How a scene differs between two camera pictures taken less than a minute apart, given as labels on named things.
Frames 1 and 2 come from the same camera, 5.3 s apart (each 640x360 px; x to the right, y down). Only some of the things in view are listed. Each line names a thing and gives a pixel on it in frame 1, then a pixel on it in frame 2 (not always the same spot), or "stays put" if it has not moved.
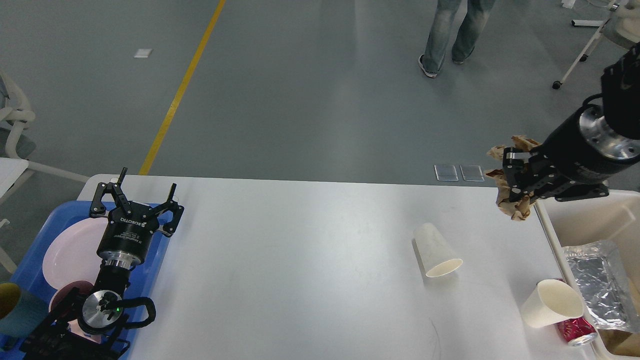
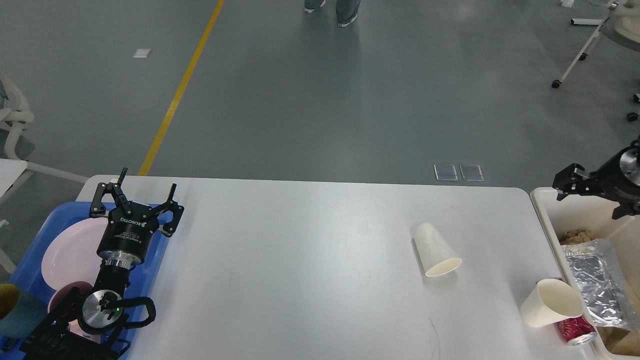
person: [478, 12] → [346, 10]
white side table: [10, 168] stays put
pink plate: [72, 254] stays put
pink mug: [65, 303] stays put
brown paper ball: [519, 209] → [575, 236]
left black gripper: [125, 240] stays put
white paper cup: [435, 257] stays put
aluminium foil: [607, 292] stays put
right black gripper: [582, 148] → [618, 179]
